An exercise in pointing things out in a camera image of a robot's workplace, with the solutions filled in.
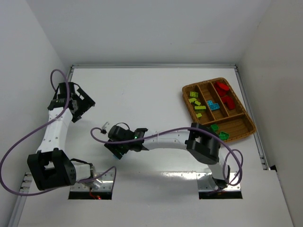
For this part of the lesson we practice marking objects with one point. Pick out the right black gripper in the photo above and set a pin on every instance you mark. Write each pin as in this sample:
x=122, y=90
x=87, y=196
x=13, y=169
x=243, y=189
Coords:
x=116, y=147

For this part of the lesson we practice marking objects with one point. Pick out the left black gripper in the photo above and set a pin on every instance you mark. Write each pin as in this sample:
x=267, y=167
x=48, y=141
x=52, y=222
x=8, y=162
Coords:
x=83, y=105

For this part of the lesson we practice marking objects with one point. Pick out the green on cyan lego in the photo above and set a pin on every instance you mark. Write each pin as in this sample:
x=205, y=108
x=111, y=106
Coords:
x=117, y=157

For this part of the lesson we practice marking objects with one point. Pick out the lime lego brick stack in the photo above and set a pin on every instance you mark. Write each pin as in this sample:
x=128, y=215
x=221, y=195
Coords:
x=200, y=108

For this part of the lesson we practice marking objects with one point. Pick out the green rounded lego brick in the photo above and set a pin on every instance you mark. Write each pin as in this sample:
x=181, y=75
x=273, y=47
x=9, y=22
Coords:
x=214, y=127

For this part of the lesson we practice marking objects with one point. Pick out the cyan lego brick stack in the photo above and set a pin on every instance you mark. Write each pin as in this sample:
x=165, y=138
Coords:
x=214, y=107

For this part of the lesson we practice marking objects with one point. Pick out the red lego base brick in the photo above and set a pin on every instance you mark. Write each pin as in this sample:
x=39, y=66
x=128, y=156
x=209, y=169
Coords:
x=221, y=93

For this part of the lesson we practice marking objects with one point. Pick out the red long lego brick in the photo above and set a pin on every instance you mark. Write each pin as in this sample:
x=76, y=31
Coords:
x=228, y=101

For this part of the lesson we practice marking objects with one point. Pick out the small cyan lego brick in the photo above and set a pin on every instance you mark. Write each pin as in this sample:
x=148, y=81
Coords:
x=209, y=102

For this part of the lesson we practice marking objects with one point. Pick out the small red lego brick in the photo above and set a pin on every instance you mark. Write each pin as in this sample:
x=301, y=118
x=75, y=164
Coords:
x=216, y=85

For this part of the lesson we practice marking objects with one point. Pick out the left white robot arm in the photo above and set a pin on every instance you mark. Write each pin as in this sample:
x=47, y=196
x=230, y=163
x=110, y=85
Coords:
x=50, y=166

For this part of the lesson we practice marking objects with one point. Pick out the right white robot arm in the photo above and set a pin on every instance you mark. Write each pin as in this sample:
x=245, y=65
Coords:
x=199, y=141

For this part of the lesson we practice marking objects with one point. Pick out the wicker divided basket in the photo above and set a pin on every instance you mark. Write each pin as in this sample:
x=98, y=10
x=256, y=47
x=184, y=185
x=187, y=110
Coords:
x=237, y=122

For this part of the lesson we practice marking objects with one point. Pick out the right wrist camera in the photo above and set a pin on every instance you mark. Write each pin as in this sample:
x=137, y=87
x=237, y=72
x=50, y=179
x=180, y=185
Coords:
x=104, y=128

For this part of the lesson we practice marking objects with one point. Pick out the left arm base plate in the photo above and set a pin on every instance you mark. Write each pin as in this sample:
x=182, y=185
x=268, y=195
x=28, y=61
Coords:
x=102, y=184

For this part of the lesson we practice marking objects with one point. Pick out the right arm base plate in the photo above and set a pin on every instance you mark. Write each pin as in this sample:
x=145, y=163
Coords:
x=206, y=184

